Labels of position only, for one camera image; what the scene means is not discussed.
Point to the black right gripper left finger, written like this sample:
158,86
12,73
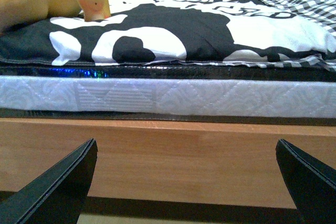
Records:
57,195

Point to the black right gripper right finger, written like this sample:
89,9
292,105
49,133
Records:
310,182

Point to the white quilted mattress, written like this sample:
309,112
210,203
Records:
291,96

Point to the black and white patterned duvet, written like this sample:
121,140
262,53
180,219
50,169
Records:
185,31

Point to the wooden bed frame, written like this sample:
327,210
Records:
211,163

